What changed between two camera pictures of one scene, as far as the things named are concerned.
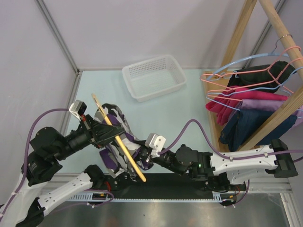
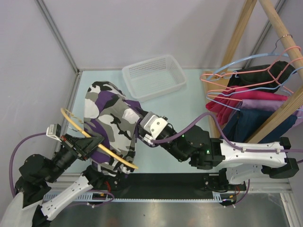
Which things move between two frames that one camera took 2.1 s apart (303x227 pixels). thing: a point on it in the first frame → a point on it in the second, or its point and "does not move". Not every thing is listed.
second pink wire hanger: (225, 91) does not move
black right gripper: (146, 155) → (142, 129)
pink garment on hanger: (223, 103) does not move
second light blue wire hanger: (246, 90) does not move
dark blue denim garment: (242, 124) does not move
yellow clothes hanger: (128, 154) → (88, 133)
